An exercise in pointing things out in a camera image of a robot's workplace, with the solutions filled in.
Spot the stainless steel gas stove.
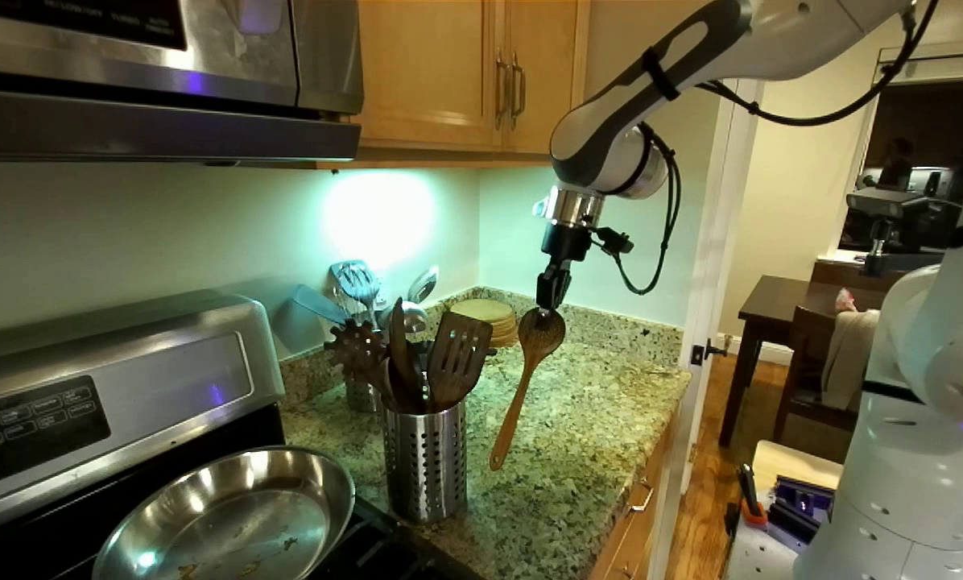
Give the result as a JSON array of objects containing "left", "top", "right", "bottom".
[{"left": 0, "top": 287, "right": 482, "bottom": 580}]

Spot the grey perforated robot base plate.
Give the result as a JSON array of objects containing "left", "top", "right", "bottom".
[{"left": 723, "top": 516, "right": 828, "bottom": 580}]

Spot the cluttered background desk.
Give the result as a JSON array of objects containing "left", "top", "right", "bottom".
[{"left": 839, "top": 136, "right": 963, "bottom": 277}]

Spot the dark wooden table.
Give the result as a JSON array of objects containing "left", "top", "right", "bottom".
[{"left": 718, "top": 274, "right": 819, "bottom": 450}]

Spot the round wooden container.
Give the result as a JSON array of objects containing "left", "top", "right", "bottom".
[{"left": 447, "top": 296, "right": 524, "bottom": 352}]

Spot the metal drawer handle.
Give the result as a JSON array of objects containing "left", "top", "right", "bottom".
[{"left": 626, "top": 476, "right": 658, "bottom": 516}]

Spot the pale cloth on chair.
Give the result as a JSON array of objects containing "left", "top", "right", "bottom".
[{"left": 819, "top": 307, "right": 883, "bottom": 414}]

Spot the wooden wall cabinet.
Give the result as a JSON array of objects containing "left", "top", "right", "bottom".
[{"left": 350, "top": 0, "right": 592, "bottom": 167}]

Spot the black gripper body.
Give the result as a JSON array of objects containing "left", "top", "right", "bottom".
[{"left": 542, "top": 216, "right": 601, "bottom": 284}]

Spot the brown wooden spoon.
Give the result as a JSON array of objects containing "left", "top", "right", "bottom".
[{"left": 486, "top": 307, "right": 569, "bottom": 474}]

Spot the black camera cable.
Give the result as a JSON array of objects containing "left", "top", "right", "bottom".
[{"left": 597, "top": 0, "right": 944, "bottom": 300}]

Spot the metal cabinet door handle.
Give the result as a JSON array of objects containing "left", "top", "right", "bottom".
[{"left": 509, "top": 59, "right": 529, "bottom": 129}]

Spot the slotted wooden spatula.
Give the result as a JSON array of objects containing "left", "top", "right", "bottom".
[{"left": 430, "top": 309, "right": 496, "bottom": 414}]

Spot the steel frying pan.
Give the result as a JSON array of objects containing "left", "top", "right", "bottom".
[{"left": 90, "top": 446, "right": 360, "bottom": 580}]

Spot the stainless steel microwave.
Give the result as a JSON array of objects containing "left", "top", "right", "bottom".
[{"left": 0, "top": 0, "right": 367, "bottom": 167}]

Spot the metal slotted turner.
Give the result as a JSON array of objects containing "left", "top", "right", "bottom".
[{"left": 326, "top": 257, "right": 382, "bottom": 316}]

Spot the plain wooden spatula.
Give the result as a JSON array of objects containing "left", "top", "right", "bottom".
[{"left": 382, "top": 296, "right": 430, "bottom": 414}]

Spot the pale wooden board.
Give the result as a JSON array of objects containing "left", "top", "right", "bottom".
[{"left": 752, "top": 436, "right": 850, "bottom": 501}]

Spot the black orange bar clamp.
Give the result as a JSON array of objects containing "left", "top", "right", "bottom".
[{"left": 739, "top": 461, "right": 773, "bottom": 531}]

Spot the dark kitchen utensil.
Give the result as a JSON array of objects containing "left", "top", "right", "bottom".
[{"left": 326, "top": 316, "right": 394, "bottom": 393}]

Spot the dark wooden chair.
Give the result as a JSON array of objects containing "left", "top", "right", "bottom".
[{"left": 769, "top": 280, "right": 883, "bottom": 446}]

